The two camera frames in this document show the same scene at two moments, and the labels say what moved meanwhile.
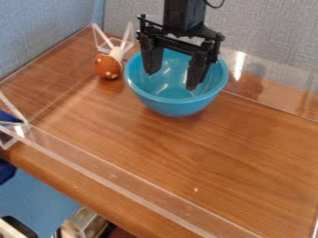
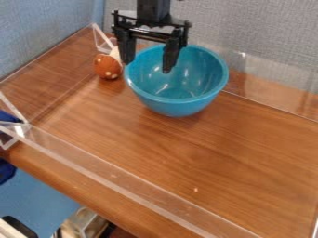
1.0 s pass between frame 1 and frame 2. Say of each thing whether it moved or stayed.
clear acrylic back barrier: stayed
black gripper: moved
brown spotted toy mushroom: stayed
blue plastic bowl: stayed
